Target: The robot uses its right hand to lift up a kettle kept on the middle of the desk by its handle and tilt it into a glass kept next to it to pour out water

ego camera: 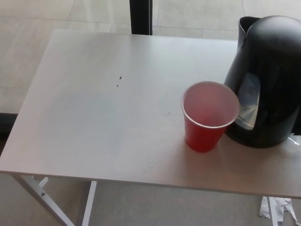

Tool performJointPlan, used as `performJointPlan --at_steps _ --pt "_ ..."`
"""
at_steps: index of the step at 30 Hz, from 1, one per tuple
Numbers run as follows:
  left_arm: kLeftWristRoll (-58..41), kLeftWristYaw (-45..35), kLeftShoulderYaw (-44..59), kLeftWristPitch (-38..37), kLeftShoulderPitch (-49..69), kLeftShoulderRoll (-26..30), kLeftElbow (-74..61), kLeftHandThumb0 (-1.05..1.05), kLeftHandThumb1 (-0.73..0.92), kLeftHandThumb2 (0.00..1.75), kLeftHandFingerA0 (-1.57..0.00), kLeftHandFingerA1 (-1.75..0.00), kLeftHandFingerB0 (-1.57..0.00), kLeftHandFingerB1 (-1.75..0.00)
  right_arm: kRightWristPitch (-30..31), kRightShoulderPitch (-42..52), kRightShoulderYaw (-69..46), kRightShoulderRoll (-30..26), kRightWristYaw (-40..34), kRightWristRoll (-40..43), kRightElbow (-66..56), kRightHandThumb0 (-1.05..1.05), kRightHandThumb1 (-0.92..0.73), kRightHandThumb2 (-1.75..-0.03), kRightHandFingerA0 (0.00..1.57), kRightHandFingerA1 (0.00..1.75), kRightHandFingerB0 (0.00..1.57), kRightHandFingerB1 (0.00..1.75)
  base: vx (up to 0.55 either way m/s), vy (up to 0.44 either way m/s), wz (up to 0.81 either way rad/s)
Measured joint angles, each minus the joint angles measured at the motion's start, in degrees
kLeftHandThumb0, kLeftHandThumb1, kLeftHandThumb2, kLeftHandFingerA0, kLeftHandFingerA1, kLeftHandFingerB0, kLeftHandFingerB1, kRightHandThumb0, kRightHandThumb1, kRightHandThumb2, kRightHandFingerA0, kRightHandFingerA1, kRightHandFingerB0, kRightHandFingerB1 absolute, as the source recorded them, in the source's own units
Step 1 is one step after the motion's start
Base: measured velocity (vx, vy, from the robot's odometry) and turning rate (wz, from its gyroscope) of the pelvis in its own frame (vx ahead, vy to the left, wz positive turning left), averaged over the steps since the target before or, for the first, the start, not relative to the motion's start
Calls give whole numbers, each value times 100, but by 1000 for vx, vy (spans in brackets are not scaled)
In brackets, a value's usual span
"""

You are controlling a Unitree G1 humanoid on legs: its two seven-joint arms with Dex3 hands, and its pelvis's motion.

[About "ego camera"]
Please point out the black electric kettle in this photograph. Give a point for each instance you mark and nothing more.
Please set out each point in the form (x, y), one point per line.
(270, 82)

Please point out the red plastic cup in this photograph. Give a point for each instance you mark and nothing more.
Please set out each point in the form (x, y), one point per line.
(202, 137)

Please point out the white metal table leg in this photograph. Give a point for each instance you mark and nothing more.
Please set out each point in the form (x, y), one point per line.
(272, 212)

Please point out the crumpled white paper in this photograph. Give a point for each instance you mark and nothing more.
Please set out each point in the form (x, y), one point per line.
(285, 208)

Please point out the black window frame post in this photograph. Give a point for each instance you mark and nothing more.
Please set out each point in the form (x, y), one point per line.
(141, 16)

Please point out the white metal table frame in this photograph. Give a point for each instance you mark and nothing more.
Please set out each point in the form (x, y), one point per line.
(90, 202)

